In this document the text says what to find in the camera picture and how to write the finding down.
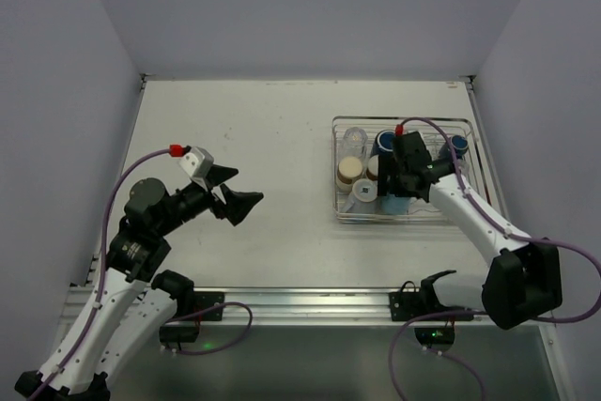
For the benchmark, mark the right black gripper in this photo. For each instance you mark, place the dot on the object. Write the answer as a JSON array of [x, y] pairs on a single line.
[[392, 180]]

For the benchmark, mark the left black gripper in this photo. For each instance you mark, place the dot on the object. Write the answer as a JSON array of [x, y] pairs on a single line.
[[217, 201]]

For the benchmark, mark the large dark blue mug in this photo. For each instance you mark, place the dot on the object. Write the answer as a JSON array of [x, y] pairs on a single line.
[[383, 143]]

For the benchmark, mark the pale grey-blue mug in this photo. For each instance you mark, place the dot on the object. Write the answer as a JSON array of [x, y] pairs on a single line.
[[362, 198]]

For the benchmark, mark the light blue mug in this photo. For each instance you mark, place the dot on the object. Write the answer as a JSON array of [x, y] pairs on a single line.
[[394, 205]]

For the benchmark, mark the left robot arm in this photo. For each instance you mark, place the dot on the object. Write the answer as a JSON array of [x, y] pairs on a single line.
[[133, 299]]

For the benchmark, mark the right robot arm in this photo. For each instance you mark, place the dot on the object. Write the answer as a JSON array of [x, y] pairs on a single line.
[[523, 278]]

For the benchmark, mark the white cup brown band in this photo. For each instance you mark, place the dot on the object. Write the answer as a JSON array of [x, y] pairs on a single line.
[[372, 168]]

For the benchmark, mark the cream cup brown band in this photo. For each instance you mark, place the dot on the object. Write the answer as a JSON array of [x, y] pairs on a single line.
[[348, 171]]

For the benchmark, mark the clear faceted glass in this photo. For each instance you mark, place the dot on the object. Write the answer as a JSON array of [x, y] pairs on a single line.
[[354, 143]]

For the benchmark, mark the small dark blue cup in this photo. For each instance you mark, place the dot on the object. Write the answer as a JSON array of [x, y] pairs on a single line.
[[459, 144]]

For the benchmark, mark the metal wire dish rack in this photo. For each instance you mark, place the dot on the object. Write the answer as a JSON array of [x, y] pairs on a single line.
[[417, 211]]

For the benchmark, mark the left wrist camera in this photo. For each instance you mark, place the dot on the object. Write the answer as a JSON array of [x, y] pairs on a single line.
[[196, 163]]

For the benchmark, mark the aluminium front rail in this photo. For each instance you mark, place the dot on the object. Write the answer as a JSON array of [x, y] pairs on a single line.
[[311, 307]]

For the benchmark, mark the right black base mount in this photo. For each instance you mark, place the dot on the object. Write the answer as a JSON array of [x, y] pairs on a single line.
[[408, 307]]

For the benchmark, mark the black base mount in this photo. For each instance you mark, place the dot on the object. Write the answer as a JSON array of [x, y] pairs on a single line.
[[408, 307], [179, 333]]

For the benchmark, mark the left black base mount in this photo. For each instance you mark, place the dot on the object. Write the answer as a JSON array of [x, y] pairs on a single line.
[[179, 333]]

